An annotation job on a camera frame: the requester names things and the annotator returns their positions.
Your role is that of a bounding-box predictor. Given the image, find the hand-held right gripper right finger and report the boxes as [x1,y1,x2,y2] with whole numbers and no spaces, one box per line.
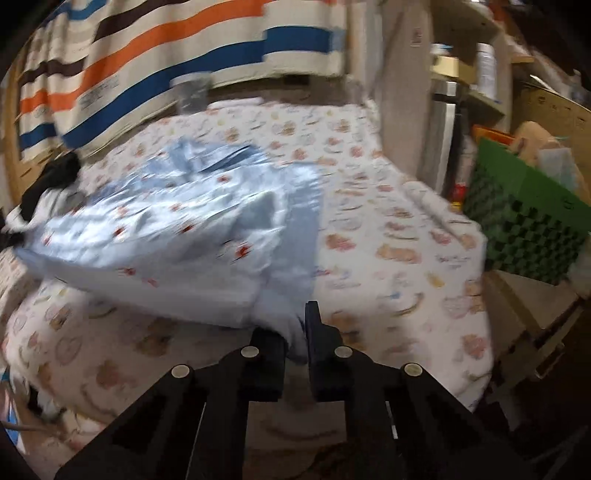
[304,300,537,480]

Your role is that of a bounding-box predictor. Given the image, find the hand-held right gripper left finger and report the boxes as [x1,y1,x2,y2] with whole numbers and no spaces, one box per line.
[54,329,287,480]

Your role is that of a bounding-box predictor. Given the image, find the light blue satin pants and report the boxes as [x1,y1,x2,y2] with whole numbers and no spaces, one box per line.
[16,141,327,361]

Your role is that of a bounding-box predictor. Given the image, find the wooden stool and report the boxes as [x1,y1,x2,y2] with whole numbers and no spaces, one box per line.
[481,268,583,381]

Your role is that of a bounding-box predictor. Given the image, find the green lattice plastic basket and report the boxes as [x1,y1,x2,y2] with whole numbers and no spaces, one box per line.
[461,137,591,286]

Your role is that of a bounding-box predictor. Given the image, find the silver metal panel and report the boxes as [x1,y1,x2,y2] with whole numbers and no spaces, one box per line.
[430,79,463,197]

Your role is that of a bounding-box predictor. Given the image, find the white printed garment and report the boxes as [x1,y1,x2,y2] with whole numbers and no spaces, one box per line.
[7,187,89,234]

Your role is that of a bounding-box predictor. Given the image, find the white remote control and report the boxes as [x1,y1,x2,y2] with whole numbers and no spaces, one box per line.
[207,98,265,110]

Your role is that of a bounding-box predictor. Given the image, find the clear plastic container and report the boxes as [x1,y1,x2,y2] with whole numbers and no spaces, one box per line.
[170,73,212,114]

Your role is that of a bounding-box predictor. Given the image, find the black folded garment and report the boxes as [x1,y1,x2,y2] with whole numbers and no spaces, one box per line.
[19,151,82,223]

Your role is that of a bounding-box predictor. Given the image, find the white plastic bottle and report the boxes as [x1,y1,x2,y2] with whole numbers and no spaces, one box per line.
[475,42,498,101]

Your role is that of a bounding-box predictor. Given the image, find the cardboard box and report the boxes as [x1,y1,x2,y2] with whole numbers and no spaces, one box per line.
[512,82,591,186]

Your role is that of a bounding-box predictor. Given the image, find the striped curtain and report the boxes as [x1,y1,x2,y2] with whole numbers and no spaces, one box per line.
[17,0,348,161]

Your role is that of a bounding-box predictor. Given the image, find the wooden wall shelf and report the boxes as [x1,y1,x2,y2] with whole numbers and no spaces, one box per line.
[430,0,537,121]

